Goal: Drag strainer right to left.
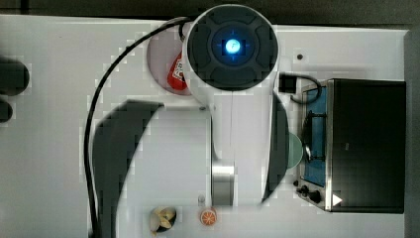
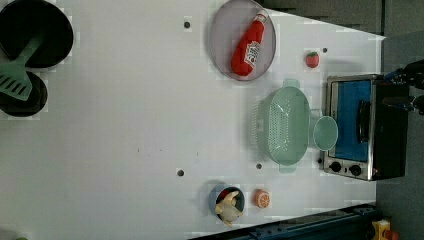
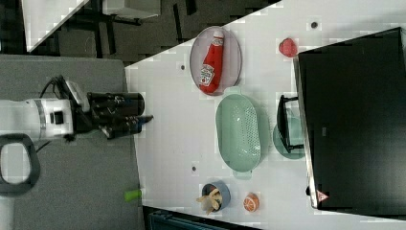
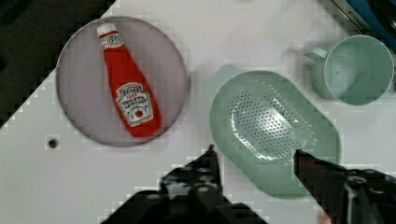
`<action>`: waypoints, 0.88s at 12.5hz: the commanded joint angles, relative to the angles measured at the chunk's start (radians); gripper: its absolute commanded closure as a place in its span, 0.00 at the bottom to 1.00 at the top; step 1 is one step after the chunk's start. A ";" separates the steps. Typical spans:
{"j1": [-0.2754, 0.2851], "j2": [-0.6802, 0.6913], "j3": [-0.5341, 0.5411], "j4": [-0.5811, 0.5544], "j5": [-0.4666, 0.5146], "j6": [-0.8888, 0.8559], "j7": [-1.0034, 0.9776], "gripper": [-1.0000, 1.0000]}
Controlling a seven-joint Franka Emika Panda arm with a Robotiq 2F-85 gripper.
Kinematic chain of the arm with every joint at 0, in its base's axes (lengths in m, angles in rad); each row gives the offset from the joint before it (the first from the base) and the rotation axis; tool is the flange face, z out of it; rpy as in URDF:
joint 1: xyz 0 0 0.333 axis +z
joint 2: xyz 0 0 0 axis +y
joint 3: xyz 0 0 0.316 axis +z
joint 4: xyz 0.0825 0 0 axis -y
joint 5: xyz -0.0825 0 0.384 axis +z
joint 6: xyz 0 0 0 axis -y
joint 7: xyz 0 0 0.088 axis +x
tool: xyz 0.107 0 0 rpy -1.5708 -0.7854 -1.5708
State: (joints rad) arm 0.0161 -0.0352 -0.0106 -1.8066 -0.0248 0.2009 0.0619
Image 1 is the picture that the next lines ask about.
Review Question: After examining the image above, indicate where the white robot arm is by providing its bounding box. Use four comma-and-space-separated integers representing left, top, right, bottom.
182, 4, 289, 206

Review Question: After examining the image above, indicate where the red ketchup bottle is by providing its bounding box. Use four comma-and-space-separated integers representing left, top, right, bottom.
166, 54, 187, 90

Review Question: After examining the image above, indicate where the pink oval plate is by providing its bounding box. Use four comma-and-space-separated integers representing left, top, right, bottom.
147, 26, 190, 96

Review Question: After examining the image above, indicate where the green round plate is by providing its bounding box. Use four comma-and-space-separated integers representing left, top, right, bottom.
287, 133, 303, 169

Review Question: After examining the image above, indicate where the orange slice toy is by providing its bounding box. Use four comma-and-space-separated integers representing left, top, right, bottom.
199, 207, 218, 226

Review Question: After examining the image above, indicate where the blue bowl with peels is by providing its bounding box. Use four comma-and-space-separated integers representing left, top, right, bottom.
150, 206, 177, 235

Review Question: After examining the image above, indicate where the black toaster oven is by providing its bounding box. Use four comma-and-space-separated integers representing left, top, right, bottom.
294, 78, 406, 214

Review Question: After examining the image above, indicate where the tall black cup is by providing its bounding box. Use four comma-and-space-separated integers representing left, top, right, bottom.
0, 57, 30, 96

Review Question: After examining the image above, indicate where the short black cup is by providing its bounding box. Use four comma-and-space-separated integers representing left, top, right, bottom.
0, 100, 13, 123

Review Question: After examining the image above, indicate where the black power plug cable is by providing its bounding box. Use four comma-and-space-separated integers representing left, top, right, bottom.
278, 72, 323, 105

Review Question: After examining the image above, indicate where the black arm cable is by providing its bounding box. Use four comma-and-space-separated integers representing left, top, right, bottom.
82, 16, 192, 238

